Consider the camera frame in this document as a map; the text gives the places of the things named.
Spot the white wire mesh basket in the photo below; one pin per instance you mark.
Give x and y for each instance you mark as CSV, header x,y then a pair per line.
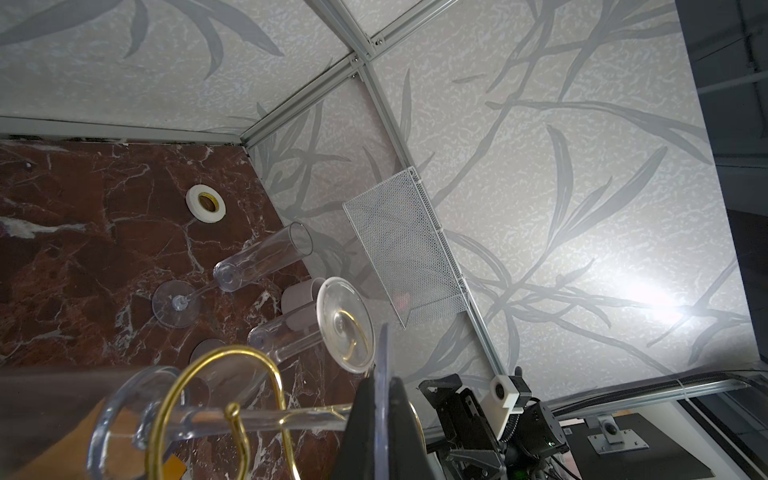
x,y
403,240

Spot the pink item in basket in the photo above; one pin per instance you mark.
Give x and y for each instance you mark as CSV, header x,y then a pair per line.
x,y
403,301

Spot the white tape roll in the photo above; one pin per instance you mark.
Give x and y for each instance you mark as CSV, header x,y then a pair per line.
x,y
205,204

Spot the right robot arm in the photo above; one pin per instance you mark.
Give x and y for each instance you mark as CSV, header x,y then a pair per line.
x,y
537,437

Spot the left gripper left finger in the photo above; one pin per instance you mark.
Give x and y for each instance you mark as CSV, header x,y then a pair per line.
x,y
355,458

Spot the yellow wooden rack base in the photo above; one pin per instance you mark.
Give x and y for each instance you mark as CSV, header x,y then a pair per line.
x,y
66,459

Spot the gold wire wine glass rack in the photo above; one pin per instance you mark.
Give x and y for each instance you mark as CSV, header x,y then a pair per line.
x,y
173,422

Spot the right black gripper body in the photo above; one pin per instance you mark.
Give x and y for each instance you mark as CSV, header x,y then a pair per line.
x,y
469,449

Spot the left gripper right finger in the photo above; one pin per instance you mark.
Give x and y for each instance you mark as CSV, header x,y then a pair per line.
x,y
407,455

